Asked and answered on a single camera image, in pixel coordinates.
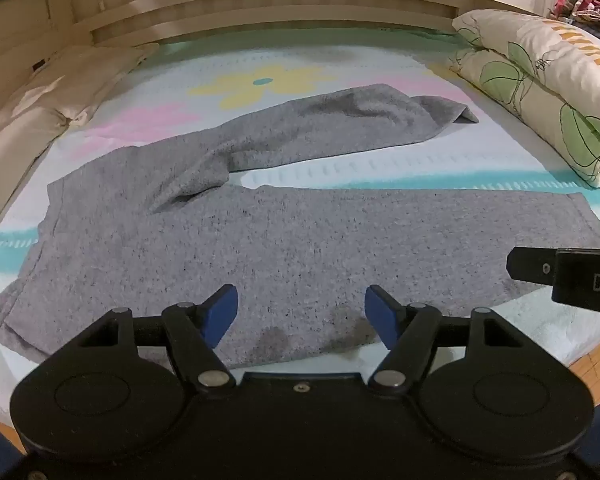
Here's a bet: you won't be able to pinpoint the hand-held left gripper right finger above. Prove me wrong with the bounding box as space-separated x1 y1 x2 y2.
364 284 528 395

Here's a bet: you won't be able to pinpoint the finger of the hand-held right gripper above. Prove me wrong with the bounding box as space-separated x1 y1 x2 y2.
506 246 558 283

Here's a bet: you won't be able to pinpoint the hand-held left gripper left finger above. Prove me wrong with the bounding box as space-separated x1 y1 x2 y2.
72 284 239 395

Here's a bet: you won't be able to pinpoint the grey pants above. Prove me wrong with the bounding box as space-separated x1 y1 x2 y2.
0 83 600 368

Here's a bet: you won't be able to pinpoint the floral pastel bed sheet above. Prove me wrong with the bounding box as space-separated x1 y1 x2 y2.
0 30 600 418

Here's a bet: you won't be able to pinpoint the leaf print pillow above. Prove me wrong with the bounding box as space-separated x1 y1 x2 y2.
446 9 600 189

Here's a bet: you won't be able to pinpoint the pile of colourful clothes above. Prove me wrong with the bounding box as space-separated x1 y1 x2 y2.
547 0 600 53

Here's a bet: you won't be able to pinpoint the cream wooden bed frame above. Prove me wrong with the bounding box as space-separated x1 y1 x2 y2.
0 0 496 106

